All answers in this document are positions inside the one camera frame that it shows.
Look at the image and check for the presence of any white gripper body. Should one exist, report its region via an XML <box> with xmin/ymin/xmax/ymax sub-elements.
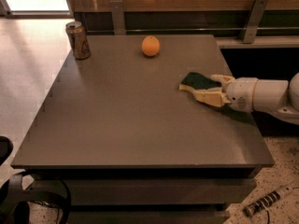
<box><xmin>226</xmin><ymin>77</ymin><xmax>258</xmax><ymax>113</ymax></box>

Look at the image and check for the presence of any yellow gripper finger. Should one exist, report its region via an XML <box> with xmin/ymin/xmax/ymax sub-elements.
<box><xmin>210</xmin><ymin>74</ymin><xmax>235</xmax><ymax>89</ymax></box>
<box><xmin>192</xmin><ymin>88</ymin><xmax>231</xmax><ymax>107</ymax></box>

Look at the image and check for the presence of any green and yellow sponge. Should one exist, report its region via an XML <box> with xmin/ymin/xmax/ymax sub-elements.
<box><xmin>178</xmin><ymin>72</ymin><xmax>221</xmax><ymax>93</ymax></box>

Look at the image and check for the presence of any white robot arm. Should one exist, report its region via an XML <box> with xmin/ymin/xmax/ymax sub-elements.
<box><xmin>192</xmin><ymin>75</ymin><xmax>299</xmax><ymax>125</ymax></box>

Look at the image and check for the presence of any orange soda can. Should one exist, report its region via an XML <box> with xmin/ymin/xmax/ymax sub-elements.
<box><xmin>65</xmin><ymin>21</ymin><xmax>91</xmax><ymax>60</ymax></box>

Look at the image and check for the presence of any orange fruit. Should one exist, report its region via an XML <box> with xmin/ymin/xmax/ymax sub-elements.
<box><xmin>141</xmin><ymin>35</ymin><xmax>160</xmax><ymax>57</ymax></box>

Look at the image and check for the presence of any grey drawer cabinet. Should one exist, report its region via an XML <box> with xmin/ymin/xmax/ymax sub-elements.
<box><xmin>12</xmin><ymin>35</ymin><xmax>273</xmax><ymax>224</ymax></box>

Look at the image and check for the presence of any white power strip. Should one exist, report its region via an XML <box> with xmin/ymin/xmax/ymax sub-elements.
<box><xmin>243</xmin><ymin>186</ymin><xmax>293</xmax><ymax>217</ymax></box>

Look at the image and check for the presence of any black chair base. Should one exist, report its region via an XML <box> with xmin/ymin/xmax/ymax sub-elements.
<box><xmin>0</xmin><ymin>135</ymin><xmax>73</xmax><ymax>224</ymax></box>

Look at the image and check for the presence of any right metal bracket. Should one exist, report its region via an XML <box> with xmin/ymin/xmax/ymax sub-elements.
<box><xmin>240</xmin><ymin>0</ymin><xmax>269</xmax><ymax>44</ymax></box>

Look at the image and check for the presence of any metal bracket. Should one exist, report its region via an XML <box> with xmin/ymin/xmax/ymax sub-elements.
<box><xmin>110</xmin><ymin>0</ymin><xmax>126</xmax><ymax>35</ymax></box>
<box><xmin>240</xmin><ymin>0</ymin><xmax>269</xmax><ymax>44</ymax></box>

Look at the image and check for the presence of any left metal bracket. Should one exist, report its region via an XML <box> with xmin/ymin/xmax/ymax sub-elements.
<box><xmin>110</xmin><ymin>0</ymin><xmax>126</xmax><ymax>35</ymax></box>

